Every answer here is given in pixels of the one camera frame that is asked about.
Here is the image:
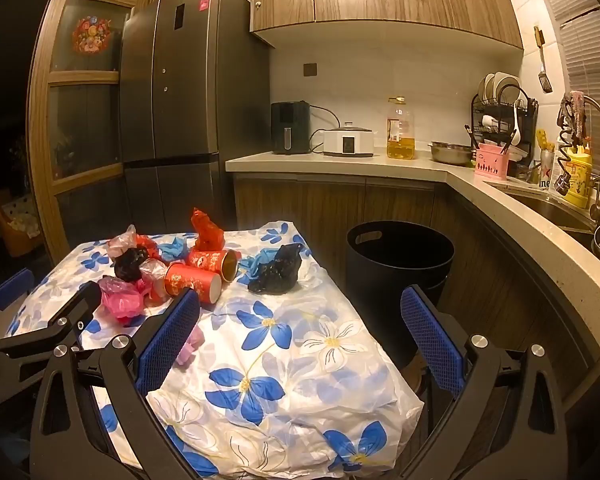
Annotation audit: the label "blue floral tablecloth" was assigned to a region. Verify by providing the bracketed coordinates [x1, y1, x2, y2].
[5, 220, 426, 478]

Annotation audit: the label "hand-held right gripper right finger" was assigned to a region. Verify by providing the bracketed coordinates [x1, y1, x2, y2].
[399, 284, 581, 480]

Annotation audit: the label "red round door sticker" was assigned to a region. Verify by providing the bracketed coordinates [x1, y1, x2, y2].
[71, 16, 112, 54]

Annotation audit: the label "pink utensil holder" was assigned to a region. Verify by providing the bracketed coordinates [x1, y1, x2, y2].
[475, 143, 510, 181]

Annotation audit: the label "window blinds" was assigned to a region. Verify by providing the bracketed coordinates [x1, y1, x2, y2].
[530, 0, 600, 171]

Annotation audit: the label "large black plastic bag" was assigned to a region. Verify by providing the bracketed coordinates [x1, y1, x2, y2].
[247, 242, 305, 295]

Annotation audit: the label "black air fryer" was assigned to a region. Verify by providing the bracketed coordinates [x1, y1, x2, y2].
[271, 101, 312, 155]

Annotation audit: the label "cooking oil bottle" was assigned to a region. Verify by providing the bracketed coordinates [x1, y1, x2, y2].
[386, 97, 416, 161]

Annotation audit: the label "translucent pink plastic bag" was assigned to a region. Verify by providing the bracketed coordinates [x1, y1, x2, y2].
[137, 259, 168, 306]
[106, 225, 138, 258]

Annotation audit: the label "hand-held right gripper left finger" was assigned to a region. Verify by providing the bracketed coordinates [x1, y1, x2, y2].
[30, 287, 202, 480]

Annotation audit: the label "black dish rack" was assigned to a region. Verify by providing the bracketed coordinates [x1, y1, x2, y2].
[470, 72, 539, 171]

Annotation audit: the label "wooden chair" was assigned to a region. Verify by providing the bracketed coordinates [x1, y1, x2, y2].
[0, 190, 45, 258]

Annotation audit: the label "hanging slotted spatula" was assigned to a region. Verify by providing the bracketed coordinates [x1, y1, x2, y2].
[533, 26, 553, 93]

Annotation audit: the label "wooden framed glass door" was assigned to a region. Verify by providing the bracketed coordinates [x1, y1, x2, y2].
[27, 0, 163, 266]

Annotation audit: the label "small black plastic bag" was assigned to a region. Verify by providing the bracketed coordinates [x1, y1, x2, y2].
[113, 246, 151, 283]

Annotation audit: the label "black round trash bin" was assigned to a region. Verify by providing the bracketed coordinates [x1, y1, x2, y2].
[345, 220, 456, 368]

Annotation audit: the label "bright pink plastic bag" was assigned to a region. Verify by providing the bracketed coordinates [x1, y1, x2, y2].
[97, 276, 148, 326]

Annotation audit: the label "grey refrigerator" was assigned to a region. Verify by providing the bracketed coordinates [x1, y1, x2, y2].
[119, 0, 271, 256]

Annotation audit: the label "red paper cup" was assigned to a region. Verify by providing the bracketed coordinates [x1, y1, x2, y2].
[162, 262, 222, 306]
[186, 247, 241, 281]

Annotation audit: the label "black power cable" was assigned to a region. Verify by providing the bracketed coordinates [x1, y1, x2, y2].
[309, 104, 342, 135]

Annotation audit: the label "yellow detergent bottle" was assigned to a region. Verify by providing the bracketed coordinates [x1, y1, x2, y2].
[562, 142, 593, 209]

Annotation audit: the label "blue plastic bag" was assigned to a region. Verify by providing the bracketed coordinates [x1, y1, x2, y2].
[157, 237, 188, 263]

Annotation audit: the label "tall red plastic bag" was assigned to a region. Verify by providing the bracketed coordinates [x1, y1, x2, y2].
[189, 207, 226, 252]

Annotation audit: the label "white rice cooker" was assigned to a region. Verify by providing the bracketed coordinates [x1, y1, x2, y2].
[323, 121, 376, 157]

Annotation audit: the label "silver beer can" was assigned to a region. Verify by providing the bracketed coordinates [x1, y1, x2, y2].
[539, 149, 556, 192]

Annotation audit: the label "steel basin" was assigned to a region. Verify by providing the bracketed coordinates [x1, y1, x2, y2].
[427, 141, 476, 166]

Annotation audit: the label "pink dish cloth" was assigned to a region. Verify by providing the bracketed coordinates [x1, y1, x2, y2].
[567, 90, 588, 143]

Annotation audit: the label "blue rubber glove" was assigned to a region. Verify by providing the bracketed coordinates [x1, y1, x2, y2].
[236, 247, 281, 281]

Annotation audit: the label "steel kitchen sink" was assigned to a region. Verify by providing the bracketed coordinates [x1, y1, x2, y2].
[500, 190, 600, 233]

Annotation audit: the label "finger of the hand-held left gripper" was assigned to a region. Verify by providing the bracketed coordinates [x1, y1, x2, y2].
[0, 267, 36, 346]
[0, 281, 103, 381]

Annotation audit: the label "wooden base cabinet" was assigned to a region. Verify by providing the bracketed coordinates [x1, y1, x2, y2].
[232, 172, 600, 391]

